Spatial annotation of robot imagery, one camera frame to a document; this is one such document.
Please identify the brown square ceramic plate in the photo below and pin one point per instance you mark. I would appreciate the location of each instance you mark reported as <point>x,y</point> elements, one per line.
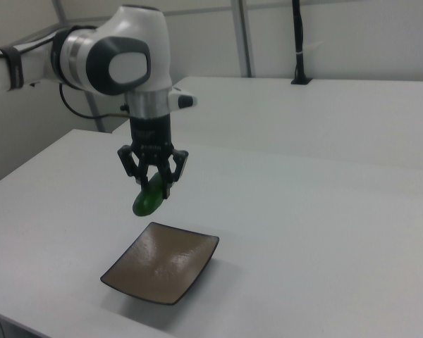
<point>162,264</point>

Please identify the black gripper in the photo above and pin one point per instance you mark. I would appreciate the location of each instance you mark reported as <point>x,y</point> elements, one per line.
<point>151,137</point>

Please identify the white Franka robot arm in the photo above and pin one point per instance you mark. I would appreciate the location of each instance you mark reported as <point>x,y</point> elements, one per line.
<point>127,53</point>

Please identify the green cucumber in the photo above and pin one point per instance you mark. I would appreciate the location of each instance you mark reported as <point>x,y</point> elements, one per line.
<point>148,202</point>

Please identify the black pole with base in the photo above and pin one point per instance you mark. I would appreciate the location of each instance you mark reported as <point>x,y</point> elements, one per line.
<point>299,38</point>

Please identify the grey vertical wall post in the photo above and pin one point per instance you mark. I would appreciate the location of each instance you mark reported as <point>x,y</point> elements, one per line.
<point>243,42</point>

